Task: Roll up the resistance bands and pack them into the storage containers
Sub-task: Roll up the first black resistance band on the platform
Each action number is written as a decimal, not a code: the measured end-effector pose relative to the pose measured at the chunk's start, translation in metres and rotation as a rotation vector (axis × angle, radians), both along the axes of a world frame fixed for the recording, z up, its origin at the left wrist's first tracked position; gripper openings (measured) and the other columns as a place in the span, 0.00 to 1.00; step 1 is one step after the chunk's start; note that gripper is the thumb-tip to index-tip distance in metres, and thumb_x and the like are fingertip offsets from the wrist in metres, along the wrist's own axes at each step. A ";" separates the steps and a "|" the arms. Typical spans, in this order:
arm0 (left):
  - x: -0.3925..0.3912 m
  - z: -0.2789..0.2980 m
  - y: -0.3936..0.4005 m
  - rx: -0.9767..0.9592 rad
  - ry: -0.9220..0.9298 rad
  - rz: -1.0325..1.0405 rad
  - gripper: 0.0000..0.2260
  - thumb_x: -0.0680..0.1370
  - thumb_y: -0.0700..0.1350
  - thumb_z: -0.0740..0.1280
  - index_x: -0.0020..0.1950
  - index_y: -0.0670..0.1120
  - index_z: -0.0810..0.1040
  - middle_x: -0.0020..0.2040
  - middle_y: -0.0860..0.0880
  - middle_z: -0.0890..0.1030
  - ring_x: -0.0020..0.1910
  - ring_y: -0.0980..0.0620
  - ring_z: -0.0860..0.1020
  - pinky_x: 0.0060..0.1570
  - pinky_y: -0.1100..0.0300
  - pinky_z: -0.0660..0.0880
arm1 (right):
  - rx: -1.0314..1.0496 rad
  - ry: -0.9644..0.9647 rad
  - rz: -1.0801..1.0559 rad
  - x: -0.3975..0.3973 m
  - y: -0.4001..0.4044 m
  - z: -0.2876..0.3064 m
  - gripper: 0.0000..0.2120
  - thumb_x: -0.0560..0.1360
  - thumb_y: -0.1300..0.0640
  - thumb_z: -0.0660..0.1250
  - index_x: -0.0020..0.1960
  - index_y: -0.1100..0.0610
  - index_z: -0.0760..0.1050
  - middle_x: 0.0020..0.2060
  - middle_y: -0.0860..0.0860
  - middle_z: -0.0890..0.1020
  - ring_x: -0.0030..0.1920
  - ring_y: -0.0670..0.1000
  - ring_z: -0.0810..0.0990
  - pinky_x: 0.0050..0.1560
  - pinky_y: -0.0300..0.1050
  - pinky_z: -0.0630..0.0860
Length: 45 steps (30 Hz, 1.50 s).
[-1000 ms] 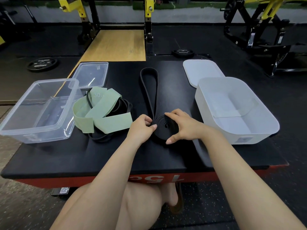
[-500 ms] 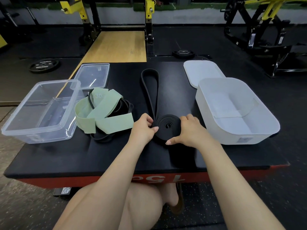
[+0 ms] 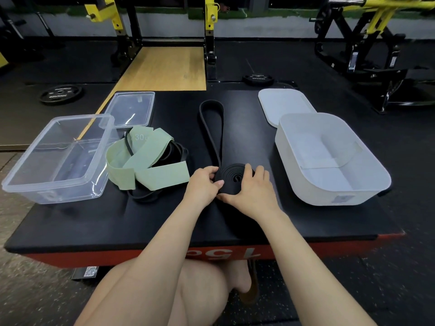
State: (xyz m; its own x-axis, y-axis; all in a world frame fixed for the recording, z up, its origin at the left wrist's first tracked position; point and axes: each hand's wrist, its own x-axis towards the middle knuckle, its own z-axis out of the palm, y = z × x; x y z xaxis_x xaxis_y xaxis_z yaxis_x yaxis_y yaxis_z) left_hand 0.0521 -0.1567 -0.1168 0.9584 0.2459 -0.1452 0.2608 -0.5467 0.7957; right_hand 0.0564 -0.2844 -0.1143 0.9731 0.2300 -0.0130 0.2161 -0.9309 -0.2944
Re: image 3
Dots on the person's left leg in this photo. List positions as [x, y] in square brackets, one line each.
[204, 291]

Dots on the person's left forearm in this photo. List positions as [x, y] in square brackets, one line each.
[146, 268]

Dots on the thin black resistance band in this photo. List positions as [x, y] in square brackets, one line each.
[175, 153]

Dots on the yellow black exercise machine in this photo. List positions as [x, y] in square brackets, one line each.
[367, 32]

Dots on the black plyo platform red side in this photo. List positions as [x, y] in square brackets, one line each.
[102, 220]

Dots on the black weight plate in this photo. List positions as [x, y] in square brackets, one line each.
[61, 94]
[258, 80]

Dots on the clear plastic container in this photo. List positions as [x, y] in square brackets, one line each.
[59, 161]

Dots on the black upright bar holder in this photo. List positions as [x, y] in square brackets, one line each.
[46, 25]

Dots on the yellow black squat rack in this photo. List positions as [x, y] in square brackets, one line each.
[210, 16]

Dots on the white plastic bin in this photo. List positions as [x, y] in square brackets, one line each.
[331, 161]

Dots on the wooden lifting platform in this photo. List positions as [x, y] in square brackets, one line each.
[166, 69]

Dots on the white plastic lid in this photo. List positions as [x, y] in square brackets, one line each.
[285, 106]

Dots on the clear plastic lid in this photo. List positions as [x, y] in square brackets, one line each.
[130, 109]

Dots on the brown sandal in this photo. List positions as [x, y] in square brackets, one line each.
[253, 286]

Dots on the wide black resistance band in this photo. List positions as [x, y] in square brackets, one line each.
[217, 139]

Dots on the person's right hand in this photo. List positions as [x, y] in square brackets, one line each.
[255, 196]

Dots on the person's left hand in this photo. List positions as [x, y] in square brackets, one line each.
[202, 188]

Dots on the person's right forearm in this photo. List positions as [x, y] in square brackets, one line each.
[312, 278]

